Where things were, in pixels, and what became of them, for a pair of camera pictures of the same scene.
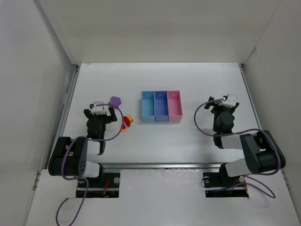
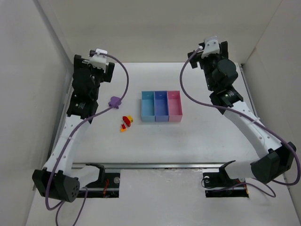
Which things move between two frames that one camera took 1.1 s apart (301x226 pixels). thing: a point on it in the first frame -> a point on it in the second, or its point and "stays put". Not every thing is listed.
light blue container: x=148 y=112 stays put
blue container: x=161 y=108 stays put
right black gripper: x=222 y=107 -> x=224 y=47
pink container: x=175 y=106 stays put
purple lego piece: x=114 y=101 stays put
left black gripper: x=99 y=117 -> x=109 y=72
